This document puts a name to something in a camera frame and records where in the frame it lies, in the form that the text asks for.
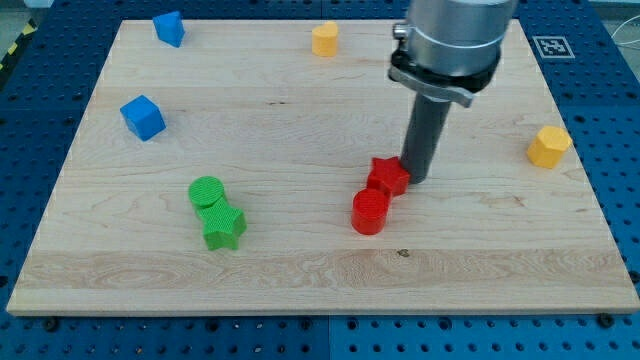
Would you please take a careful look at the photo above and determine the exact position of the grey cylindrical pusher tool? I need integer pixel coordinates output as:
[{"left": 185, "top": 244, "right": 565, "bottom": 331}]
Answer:
[{"left": 400, "top": 94, "right": 451, "bottom": 184}]

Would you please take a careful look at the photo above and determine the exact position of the white cable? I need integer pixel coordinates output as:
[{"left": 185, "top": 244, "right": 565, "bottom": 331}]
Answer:
[{"left": 609, "top": 13, "right": 640, "bottom": 49}]

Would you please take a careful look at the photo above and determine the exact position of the fiducial marker tag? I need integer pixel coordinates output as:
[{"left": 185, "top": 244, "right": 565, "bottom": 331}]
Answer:
[{"left": 533, "top": 36, "right": 575, "bottom": 59}]

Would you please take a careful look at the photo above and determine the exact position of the red cylinder block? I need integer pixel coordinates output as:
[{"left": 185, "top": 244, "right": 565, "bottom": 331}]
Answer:
[{"left": 351, "top": 188, "right": 390, "bottom": 235}]

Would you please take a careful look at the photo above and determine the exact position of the green star block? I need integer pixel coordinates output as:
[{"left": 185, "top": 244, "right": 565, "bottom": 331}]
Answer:
[{"left": 196, "top": 198, "right": 247, "bottom": 251}]

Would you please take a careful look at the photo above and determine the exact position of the red star block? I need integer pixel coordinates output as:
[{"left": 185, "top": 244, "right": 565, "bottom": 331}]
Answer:
[{"left": 366, "top": 156, "right": 410, "bottom": 197}]

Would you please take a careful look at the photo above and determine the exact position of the yellow black hazard tape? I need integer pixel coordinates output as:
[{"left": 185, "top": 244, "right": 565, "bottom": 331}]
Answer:
[{"left": 1, "top": 18, "right": 38, "bottom": 73}]

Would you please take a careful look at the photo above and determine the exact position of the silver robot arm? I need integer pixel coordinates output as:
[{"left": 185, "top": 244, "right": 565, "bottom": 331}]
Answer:
[{"left": 388, "top": 0, "right": 517, "bottom": 107}]

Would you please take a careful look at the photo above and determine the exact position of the yellow heart block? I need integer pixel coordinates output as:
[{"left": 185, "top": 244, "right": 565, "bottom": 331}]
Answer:
[{"left": 311, "top": 21, "right": 339, "bottom": 57}]

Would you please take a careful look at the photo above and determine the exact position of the yellow hexagon block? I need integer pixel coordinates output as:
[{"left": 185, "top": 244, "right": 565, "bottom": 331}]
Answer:
[{"left": 526, "top": 126, "right": 573, "bottom": 169}]

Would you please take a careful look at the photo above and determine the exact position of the green cylinder block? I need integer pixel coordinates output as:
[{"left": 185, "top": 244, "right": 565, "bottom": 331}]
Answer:
[{"left": 188, "top": 176, "right": 225, "bottom": 210}]

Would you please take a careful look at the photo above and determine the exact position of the wooden board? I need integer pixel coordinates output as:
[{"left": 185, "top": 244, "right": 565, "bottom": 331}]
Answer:
[{"left": 7, "top": 20, "right": 639, "bottom": 316}]

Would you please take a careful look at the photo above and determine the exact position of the blue cube block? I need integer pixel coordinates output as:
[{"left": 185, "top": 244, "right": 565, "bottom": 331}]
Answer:
[{"left": 120, "top": 95, "right": 166, "bottom": 141}]

